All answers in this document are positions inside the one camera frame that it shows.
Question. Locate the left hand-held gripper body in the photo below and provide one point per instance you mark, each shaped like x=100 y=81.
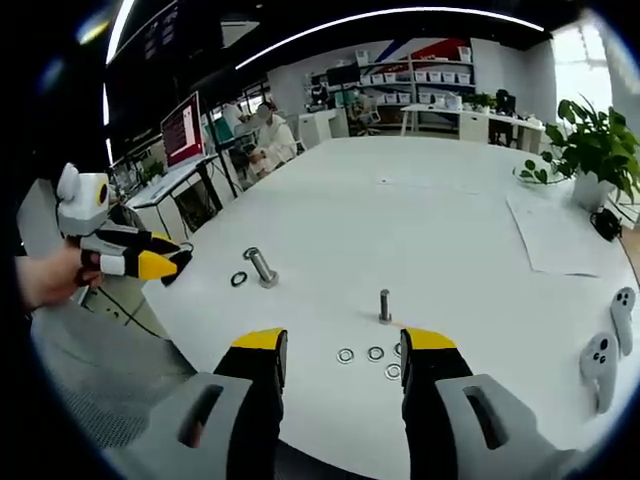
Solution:
x=84 y=202

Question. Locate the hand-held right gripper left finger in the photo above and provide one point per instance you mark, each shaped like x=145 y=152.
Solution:
x=255 y=395

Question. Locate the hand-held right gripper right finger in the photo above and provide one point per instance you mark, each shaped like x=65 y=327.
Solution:
x=450 y=400

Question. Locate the steel washer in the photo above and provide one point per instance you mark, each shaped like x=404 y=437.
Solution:
x=375 y=353
x=397 y=349
x=345 y=355
x=393 y=371

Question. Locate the small threaded steel stud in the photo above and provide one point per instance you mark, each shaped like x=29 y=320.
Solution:
x=384 y=306

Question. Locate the person's left hand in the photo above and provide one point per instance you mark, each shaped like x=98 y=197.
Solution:
x=52 y=277

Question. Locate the white side desk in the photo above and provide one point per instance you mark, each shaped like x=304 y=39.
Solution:
x=167 y=190

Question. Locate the red computer monitor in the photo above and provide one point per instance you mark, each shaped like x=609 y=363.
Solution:
x=182 y=132

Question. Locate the large steel bolt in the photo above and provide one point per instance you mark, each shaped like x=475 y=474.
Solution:
x=262 y=267

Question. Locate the grey handheld controller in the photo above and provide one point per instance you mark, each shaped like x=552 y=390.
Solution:
x=623 y=320
x=601 y=367

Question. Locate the white paper sheet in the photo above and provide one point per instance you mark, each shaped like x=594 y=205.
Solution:
x=557 y=235

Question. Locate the white long desk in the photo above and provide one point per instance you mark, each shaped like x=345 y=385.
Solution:
x=470 y=122

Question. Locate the potted green plant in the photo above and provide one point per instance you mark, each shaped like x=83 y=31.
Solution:
x=592 y=150

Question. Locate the white storage shelf with bins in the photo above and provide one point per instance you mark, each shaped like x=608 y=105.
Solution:
x=415 y=80

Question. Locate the large dark wall screen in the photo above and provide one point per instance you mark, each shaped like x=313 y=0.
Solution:
x=165 y=65

